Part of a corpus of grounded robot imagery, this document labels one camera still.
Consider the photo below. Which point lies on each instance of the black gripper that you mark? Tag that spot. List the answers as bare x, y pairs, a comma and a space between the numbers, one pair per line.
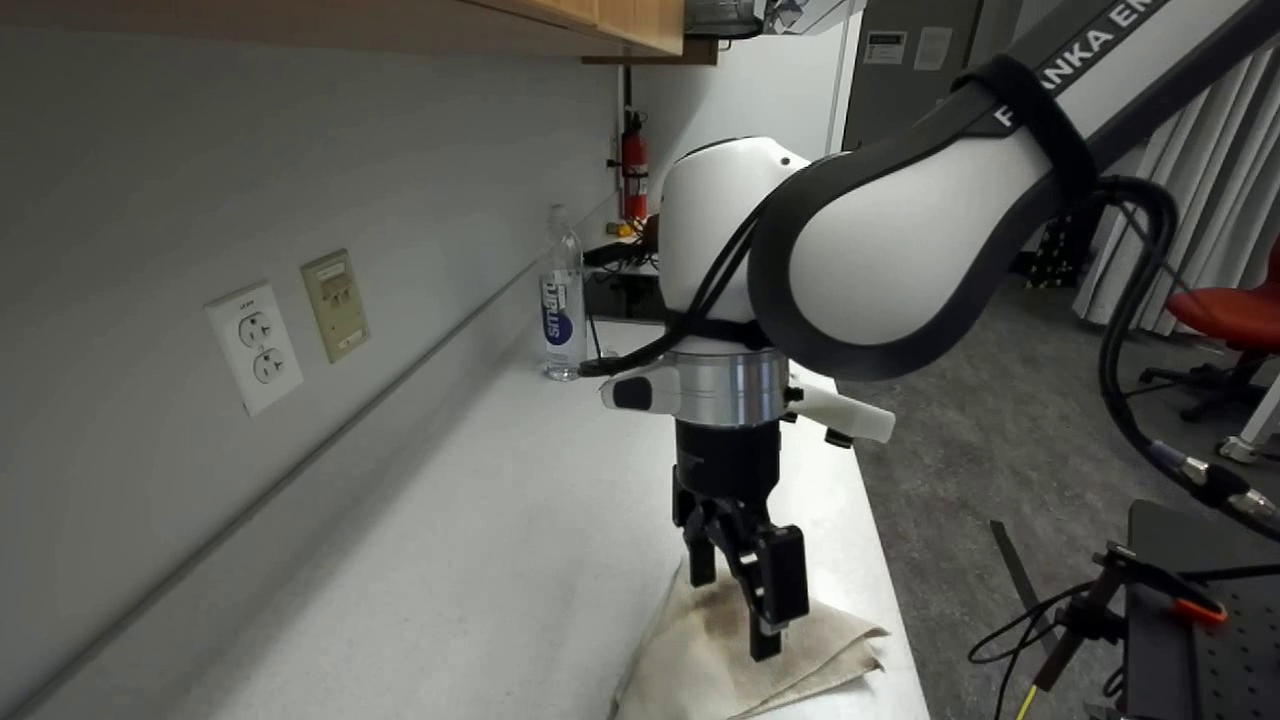
725, 475

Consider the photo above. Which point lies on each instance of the stained beige cloth towel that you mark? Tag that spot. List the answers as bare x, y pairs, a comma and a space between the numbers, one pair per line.
815, 652

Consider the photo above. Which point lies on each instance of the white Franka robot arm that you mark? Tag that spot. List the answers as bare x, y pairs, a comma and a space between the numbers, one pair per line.
907, 252

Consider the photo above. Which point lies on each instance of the clear plastic water bottle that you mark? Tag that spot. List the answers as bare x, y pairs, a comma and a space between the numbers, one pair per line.
561, 320

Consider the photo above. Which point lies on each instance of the black angled stand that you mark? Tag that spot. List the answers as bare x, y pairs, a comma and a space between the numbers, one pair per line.
626, 252

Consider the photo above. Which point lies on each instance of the red fire extinguisher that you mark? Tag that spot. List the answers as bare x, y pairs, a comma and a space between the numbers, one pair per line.
633, 165

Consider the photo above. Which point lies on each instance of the black breadboard table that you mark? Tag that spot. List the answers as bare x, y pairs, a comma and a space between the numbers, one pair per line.
1203, 680

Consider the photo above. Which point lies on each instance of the grey door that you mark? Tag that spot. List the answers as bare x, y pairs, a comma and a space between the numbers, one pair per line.
887, 107

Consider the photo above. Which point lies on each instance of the white paper sign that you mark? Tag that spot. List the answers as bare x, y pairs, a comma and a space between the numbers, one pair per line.
883, 48
933, 48

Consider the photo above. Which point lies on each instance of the wooden upper cabinet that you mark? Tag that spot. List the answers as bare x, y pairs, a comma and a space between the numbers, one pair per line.
643, 22

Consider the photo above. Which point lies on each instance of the red office chair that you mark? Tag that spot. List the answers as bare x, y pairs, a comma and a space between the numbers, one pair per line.
1242, 315

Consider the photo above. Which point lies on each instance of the white curtain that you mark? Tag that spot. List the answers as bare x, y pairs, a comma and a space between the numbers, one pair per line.
1203, 203

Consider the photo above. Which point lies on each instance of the beige wall switch plate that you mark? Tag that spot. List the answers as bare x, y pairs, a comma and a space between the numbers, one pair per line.
333, 307

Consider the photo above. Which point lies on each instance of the white wall outlet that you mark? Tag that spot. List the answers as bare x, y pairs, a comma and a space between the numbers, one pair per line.
255, 345

